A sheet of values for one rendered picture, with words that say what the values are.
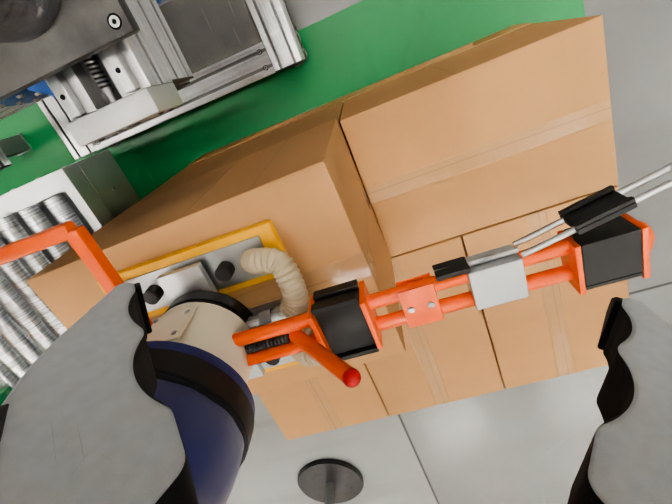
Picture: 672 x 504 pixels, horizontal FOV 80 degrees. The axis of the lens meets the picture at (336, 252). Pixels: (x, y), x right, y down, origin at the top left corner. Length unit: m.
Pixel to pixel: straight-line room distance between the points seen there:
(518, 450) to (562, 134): 1.96
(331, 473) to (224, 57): 2.24
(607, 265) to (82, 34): 0.68
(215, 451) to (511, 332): 1.03
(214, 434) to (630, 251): 0.54
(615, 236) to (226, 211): 0.54
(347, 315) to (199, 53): 1.05
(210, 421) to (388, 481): 2.35
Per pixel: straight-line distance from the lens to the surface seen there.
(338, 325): 0.58
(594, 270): 0.60
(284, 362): 0.80
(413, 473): 2.76
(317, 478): 2.76
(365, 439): 2.51
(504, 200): 1.14
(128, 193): 1.36
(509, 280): 0.57
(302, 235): 0.68
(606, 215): 0.57
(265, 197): 0.66
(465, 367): 1.42
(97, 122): 0.67
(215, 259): 0.70
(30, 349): 1.74
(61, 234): 0.64
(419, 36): 1.56
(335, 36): 1.55
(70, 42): 0.61
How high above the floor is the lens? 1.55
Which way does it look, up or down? 63 degrees down
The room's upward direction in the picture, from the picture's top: 174 degrees counter-clockwise
